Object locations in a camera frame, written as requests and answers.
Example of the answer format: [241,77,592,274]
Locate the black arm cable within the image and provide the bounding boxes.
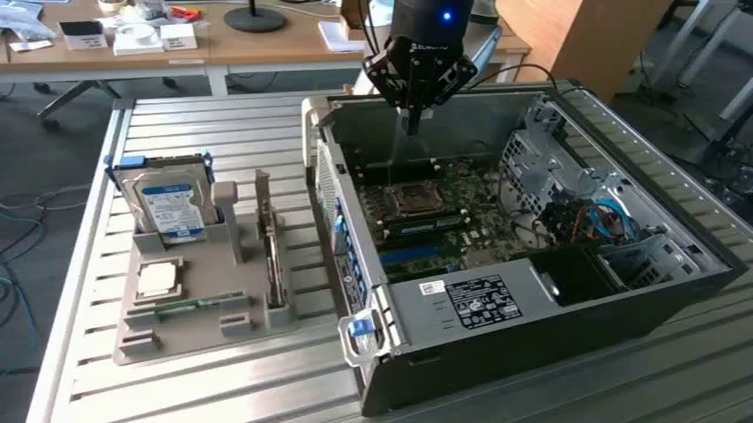
[358,0,381,61]

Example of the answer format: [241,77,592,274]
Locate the black open PC case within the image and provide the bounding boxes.
[300,78,748,418]

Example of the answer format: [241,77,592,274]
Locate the white desk frame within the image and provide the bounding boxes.
[643,0,753,120]

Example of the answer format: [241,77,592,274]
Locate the grey floor cable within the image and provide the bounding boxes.
[0,183,94,212]

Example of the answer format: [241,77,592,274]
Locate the flat white box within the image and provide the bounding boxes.
[110,33,165,57]

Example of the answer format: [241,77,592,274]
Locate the grey case handle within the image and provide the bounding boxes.
[336,308,391,367]

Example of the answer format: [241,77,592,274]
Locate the black round lamp base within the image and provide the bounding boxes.
[222,0,288,33]

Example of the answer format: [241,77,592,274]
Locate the black RAM stick with label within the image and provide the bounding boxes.
[380,214,471,240]

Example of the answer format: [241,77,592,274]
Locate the black graphics card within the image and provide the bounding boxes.
[252,168,290,309]

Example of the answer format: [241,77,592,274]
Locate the orange plastic item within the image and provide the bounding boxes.
[168,5,204,24]

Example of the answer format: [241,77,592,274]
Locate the blue plastic disk carrier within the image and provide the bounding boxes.
[103,151,213,195]

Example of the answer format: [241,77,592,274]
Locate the white tape roll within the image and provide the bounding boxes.
[114,24,156,45]

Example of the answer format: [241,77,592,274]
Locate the blue wire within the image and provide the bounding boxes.
[589,198,640,242]

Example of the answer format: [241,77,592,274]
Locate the brown cardboard box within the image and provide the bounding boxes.
[338,0,377,31]

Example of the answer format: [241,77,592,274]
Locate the blue floor cable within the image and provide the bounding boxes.
[0,211,46,378]

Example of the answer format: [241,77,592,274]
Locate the green motherboard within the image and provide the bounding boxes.
[353,158,557,284]

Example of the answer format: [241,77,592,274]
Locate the blue expansion slot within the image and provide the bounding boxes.
[377,244,440,266]

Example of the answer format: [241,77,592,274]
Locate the black equipment stand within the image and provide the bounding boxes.
[668,74,753,208]

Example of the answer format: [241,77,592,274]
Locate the silver CPU chip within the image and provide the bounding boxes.
[134,263,181,299]

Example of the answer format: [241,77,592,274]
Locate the grey parts rack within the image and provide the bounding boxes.
[110,179,301,367]

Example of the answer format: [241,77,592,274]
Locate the white paper card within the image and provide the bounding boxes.
[6,39,54,53]

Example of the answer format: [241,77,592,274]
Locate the orange wire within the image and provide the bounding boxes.
[571,204,626,240]

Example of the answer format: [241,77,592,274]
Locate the white printed box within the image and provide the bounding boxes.
[158,22,198,52]

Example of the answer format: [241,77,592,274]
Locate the wooden office desk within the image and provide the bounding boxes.
[0,0,529,98]

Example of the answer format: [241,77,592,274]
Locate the hard disk with blue label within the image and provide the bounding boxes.
[110,154,213,246]

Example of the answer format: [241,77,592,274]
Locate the wooden cabinet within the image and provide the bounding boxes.
[492,0,675,105]

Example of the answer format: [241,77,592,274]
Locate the black wire bundle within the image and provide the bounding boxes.
[537,200,589,246]

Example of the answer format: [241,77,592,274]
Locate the grilled silver disk bay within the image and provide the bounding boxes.
[596,233,700,290]

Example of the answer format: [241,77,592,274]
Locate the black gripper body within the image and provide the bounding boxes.
[388,0,475,109]

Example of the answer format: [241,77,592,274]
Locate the black case label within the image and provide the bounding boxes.
[332,254,361,312]

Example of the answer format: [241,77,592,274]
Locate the black cable over case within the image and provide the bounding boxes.
[472,63,589,96]

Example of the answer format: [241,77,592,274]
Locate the clear plastic bag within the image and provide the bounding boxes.
[0,8,58,43]

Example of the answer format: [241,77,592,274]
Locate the grey power supply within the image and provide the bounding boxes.
[384,258,563,347]

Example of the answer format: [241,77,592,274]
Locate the dark wheeled desk leg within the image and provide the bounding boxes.
[34,78,122,131]

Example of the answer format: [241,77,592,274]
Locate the green RAM stick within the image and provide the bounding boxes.
[125,289,245,316]

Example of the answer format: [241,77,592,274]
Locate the stack of white papers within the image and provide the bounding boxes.
[316,19,367,54]

